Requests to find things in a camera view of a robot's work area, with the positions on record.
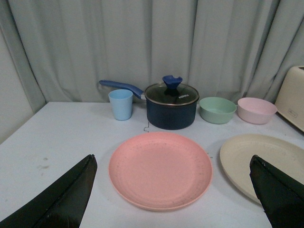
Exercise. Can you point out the glass pot lid blue knob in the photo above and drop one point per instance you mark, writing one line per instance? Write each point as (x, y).
(172, 92)

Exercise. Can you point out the cream plate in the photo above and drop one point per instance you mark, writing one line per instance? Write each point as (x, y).
(236, 153)

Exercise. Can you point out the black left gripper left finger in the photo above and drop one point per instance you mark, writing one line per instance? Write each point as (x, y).
(62, 204)

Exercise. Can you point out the grey curtain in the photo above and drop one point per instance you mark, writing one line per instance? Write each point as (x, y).
(58, 50)

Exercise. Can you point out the dark blue saucepan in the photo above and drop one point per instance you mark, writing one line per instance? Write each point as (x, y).
(161, 116)

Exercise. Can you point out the cream toaster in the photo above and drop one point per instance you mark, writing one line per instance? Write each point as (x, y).
(290, 99)

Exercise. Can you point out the light blue cup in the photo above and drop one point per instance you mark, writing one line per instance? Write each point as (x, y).
(121, 102)

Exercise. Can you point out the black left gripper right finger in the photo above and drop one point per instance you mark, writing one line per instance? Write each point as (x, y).
(281, 196)

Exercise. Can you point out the pink plate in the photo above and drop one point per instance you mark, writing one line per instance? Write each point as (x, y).
(160, 171)

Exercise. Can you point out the pink bowl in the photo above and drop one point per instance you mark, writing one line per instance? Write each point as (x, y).
(255, 110)

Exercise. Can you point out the green bowl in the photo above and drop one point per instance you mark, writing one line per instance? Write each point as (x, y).
(216, 110)

